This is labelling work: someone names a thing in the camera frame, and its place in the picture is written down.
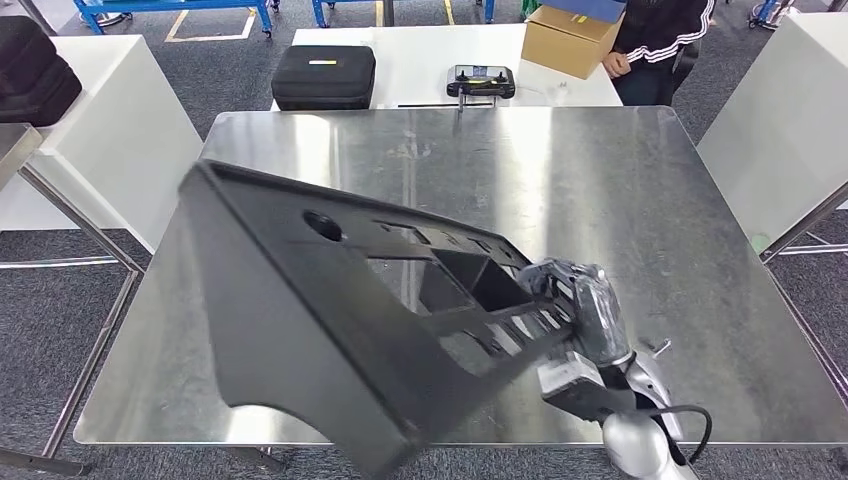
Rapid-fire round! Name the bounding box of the brown cardboard box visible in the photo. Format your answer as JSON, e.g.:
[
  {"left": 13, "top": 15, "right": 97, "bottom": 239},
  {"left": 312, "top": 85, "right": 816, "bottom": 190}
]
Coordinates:
[{"left": 520, "top": 5, "right": 624, "bottom": 81}]

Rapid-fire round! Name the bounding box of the black zippered carry case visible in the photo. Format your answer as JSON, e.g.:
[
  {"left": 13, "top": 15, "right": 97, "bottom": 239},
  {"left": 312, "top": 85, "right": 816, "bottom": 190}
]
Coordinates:
[{"left": 270, "top": 44, "right": 378, "bottom": 112}]

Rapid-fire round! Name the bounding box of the black remote controller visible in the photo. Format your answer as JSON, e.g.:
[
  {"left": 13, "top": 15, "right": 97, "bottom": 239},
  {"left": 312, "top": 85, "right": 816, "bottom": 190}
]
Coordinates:
[{"left": 445, "top": 64, "right": 517, "bottom": 101}]

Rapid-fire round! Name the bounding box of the white table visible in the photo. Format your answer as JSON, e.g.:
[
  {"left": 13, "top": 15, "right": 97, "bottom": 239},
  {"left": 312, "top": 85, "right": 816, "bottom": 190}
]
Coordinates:
[{"left": 270, "top": 23, "right": 624, "bottom": 111}]

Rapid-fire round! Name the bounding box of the black plastic plate part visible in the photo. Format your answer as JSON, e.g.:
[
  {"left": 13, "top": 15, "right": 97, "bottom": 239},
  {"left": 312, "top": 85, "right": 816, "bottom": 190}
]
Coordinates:
[{"left": 177, "top": 158, "right": 578, "bottom": 480}]

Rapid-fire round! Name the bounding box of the white board panel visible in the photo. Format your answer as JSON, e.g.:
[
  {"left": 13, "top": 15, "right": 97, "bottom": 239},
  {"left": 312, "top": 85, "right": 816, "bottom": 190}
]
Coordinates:
[
  {"left": 0, "top": 34, "right": 205, "bottom": 256},
  {"left": 695, "top": 11, "right": 848, "bottom": 253}
]

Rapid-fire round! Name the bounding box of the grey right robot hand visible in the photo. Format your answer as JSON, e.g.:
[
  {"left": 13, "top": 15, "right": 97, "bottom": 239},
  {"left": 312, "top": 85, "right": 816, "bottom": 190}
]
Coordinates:
[{"left": 516, "top": 256, "right": 634, "bottom": 369}]

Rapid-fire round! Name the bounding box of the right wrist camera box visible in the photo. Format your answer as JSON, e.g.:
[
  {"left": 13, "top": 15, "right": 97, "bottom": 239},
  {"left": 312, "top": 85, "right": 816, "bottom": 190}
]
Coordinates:
[{"left": 536, "top": 351, "right": 641, "bottom": 422}]

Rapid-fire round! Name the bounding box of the black padded bag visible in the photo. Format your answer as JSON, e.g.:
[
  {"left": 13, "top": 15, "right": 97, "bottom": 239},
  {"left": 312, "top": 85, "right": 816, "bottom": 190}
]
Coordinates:
[{"left": 0, "top": 14, "right": 84, "bottom": 127}]

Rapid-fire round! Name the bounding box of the person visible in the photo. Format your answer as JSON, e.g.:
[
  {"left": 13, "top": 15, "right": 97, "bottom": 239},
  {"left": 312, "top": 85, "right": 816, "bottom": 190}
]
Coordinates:
[{"left": 601, "top": 0, "right": 717, "bottom": 107}]

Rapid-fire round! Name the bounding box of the blue flat box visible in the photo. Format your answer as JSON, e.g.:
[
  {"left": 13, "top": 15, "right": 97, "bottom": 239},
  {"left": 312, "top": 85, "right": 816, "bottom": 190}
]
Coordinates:
[{"left": 539, "top": 0, "right": 627, "bottom": 24}]

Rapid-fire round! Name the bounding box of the blue metal frame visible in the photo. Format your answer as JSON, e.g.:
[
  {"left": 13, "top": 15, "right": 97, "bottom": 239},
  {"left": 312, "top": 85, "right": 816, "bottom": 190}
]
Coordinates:
[{"left": 72, "top": 0, "right": 274, "bottom": 38}]

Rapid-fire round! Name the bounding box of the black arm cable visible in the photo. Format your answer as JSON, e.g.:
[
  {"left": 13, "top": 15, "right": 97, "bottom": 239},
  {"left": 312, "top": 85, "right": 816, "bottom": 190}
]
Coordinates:
[{"left": 639, "top": 404, "right": 713, "bottom": 465}]

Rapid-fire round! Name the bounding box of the metal controller stand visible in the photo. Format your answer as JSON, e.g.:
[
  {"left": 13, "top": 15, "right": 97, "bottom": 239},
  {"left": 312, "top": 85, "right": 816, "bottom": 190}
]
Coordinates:
[{"left": 457, "top": 91, "right": 499, "bottom": 115}]

